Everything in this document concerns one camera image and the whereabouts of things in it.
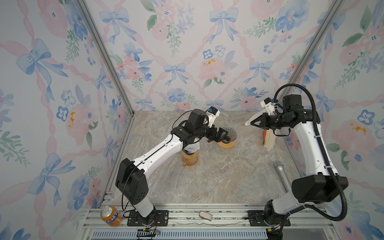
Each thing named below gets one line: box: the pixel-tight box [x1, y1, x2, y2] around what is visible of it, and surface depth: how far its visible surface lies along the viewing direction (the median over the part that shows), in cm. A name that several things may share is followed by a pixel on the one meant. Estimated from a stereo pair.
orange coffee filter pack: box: [262, 129, 276, 151], surface depth 100 cm
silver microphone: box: [274, 161, 290, 193], surface depth 90 cm
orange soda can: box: [100, 205, 122, 227], surface depth 68 cm
